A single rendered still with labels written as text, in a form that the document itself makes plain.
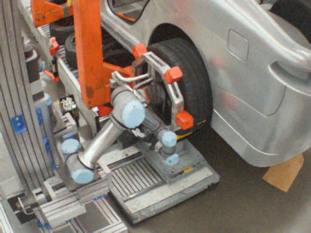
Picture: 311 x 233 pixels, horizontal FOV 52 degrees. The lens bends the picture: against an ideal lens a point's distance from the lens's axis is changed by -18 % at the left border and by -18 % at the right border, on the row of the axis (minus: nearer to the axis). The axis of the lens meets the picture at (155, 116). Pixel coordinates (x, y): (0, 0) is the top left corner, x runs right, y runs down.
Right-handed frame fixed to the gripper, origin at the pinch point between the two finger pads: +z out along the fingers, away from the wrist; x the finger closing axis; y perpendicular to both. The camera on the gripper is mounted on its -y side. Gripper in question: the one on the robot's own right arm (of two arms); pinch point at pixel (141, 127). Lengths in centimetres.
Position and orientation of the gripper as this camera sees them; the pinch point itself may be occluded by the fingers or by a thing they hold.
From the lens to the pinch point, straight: 235.5
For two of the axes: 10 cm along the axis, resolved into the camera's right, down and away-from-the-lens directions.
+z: -5.3, -5.6, 6.4
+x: -8.5, 3.5, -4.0
